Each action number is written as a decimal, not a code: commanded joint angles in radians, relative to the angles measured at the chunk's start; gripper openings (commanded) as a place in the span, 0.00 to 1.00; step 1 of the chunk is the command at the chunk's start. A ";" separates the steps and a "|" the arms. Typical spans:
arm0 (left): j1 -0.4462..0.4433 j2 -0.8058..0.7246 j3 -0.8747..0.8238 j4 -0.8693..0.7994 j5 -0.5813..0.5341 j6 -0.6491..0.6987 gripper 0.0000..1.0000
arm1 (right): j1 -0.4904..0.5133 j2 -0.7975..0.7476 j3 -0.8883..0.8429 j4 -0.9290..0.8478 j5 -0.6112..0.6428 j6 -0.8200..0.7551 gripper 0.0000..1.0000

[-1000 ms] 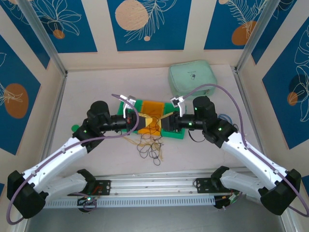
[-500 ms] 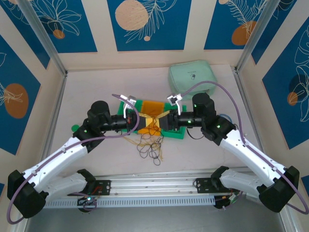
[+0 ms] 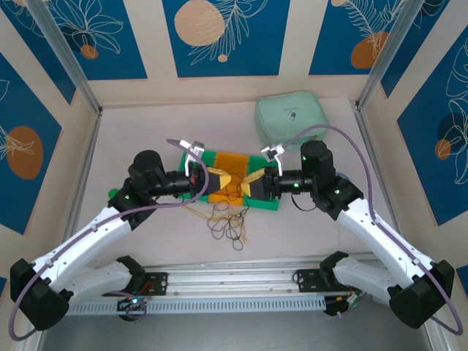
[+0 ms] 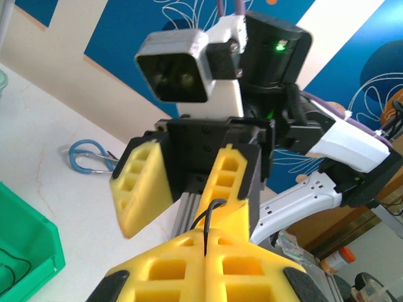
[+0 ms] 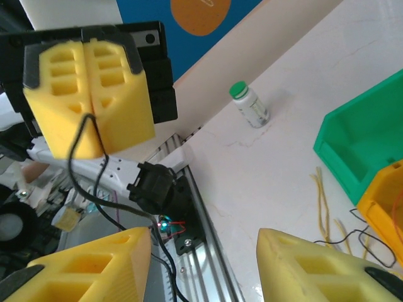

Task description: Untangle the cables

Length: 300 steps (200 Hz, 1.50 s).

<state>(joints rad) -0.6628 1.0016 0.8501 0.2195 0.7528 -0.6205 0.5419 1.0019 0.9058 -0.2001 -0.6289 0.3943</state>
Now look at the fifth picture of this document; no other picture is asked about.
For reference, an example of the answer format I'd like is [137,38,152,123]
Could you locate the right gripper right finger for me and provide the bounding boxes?
[256,227,403,302]

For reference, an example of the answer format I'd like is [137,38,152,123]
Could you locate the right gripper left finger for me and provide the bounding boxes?
[0,226,152,302]

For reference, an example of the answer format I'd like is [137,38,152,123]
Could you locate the thin black cable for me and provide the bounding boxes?
[314,207,398,269]
[67,113,186,302]

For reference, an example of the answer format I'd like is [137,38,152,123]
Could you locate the thin yellow cable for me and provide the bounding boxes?
[332,217,374,262]

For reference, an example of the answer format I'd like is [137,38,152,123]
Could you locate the yellow rubber bands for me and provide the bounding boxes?
[309,165,332,248]

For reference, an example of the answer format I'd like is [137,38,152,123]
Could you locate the thin red cable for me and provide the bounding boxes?
[389,185,403,227]

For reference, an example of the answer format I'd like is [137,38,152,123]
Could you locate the small yellow box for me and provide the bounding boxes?
[52,206,81,232]

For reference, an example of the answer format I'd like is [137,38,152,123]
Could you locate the black round wheel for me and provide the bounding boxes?
[0,201,40,252]

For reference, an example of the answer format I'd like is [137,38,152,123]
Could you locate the white bottle green cap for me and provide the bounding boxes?
[229,80,271,130]

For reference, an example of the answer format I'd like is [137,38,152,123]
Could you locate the orange plastic bin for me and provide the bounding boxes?
[356,159,403,268]

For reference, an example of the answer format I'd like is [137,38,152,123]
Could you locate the green plastic bin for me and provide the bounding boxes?
[313,68,403,205]

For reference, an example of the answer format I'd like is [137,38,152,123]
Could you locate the aluminium table side rail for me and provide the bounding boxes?
[171,125,204,142]

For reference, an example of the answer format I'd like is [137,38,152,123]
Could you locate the grey slotted cable duct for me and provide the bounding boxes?
[147,251,180,302]

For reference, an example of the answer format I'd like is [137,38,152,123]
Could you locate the black electronics board with wires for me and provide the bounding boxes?
[150,213,190,243]

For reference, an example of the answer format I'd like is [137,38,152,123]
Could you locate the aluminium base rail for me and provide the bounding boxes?
[156,131,246,302]

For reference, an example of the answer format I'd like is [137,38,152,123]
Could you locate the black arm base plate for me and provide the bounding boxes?
[169,174,208,257]

